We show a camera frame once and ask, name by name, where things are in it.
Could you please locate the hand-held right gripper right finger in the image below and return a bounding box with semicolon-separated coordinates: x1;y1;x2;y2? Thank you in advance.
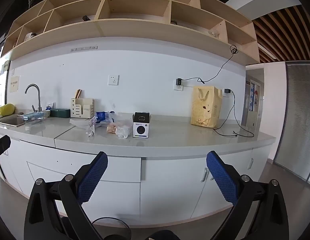
206;151;292;240

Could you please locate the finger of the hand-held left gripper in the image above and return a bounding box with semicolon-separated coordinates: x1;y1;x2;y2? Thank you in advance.
0;135;11;179

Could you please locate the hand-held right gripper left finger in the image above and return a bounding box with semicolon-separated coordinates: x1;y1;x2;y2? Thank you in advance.
24;151;109;240

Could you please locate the steel sink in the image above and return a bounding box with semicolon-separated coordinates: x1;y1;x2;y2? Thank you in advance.
0;114;26;128

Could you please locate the yellow cloth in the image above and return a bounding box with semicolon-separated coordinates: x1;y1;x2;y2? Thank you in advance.
0;103;16;117

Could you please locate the clear plastic bag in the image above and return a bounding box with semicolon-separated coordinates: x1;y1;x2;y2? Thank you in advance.
85;116;98;138

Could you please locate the clear bag with bread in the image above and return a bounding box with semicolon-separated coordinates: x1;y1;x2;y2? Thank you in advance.
107;120;132;139

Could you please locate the steel faucet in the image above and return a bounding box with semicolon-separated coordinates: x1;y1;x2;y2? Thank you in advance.
25;84;43;112

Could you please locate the blue plastic bag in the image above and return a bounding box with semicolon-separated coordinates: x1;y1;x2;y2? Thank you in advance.
95;111;115;124

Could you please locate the green box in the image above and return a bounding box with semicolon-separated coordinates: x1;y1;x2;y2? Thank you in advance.
50;108;71;118

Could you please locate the white and black box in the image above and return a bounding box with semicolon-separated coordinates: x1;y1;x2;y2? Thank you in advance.
132;112;151;138

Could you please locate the yellow paper bag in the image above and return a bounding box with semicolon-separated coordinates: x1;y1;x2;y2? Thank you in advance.
190;85;223;128

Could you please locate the cream utensil holder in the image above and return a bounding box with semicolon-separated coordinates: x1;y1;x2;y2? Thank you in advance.
71;98;94;118

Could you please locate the door poster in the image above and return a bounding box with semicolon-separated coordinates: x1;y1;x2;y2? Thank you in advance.
250;80;261;112

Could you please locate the frosted glass partition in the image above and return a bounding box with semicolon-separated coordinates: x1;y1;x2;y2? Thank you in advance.
273;61;310;180

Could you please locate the white power strip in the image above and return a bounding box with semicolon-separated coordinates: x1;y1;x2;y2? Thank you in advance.
71;46;98;52

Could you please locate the white wall notice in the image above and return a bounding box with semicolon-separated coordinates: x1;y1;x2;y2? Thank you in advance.
9;76;20;93

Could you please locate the black charging cable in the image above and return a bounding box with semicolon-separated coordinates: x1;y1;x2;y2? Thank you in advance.
214;90;254;138

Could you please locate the long black cable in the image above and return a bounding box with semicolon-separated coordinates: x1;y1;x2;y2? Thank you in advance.
181;44;239;83

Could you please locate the wooden wall shelf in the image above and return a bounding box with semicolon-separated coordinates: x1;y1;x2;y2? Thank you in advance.
0;0;260;63

